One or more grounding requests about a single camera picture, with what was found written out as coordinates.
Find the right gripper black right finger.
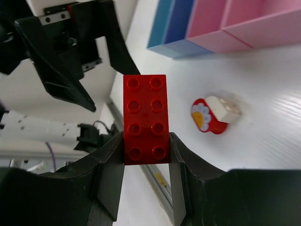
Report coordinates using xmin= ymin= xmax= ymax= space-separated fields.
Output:
xmin=169 ymin=133 xmax=301 ymax=226

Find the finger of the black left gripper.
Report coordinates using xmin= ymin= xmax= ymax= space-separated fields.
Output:
xmin=15 ymin=16 xmax=96 ymax=112
xmin=71 ymin=0 xmax=140 ymax=75

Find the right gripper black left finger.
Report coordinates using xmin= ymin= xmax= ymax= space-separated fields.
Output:
xmin=0 ymin=132 xmax=124 ymax=226

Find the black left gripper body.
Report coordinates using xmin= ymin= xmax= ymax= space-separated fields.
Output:
xmin=0 ymin=0 xmax=103 ymax=78

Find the red stepped lego brick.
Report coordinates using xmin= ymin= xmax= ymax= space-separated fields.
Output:
xmin=123 ymin=75 xmax=170 ymax=164

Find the red flower printed lego piece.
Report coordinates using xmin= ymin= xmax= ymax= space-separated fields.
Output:
xmin=191 ymin=98 xmax=228 ymax=135

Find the white lego brick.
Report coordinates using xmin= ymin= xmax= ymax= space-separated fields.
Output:
xmin=205 ymin=96 xmax=242 ymax=124

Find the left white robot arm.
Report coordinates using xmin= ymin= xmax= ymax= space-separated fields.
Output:
xmin=0 ymin=0 xmax=139 ymax=151

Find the light blue plastic bin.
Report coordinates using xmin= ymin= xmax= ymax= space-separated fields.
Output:
xmin=147 ymin=0 xmax=180 ymax=58

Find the small pink plastic bin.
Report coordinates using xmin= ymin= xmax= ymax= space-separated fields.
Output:
xmin=185 ymin=0 xmax=251 ymax=53

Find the large pink plastic bin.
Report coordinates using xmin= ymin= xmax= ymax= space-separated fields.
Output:
xmin=221 ymin=0 xmax=301 ymax=48

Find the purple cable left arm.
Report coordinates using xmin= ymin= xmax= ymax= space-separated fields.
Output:
xmin=46 ymin=142 xmax=57 ymax=171

